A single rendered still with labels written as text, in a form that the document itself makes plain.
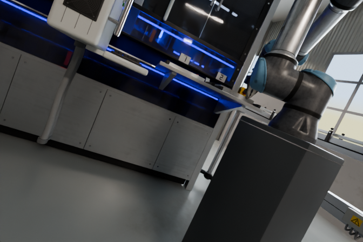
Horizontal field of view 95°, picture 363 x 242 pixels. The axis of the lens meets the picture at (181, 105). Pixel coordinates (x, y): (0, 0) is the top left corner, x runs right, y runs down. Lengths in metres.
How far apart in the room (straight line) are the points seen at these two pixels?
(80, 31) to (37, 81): 0.75
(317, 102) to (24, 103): 1.60
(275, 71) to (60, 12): 0.79
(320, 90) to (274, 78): 0.14
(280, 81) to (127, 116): 1.04
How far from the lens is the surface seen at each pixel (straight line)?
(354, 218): 1.58
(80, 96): 1.38
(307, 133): 0.66
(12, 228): 1.07
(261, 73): 0.64
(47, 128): 1.21
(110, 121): 1.36
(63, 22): 0.82
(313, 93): 0.68
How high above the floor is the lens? 0.77
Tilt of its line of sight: 4 degrees down
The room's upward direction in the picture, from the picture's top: 24 degrees clockwise
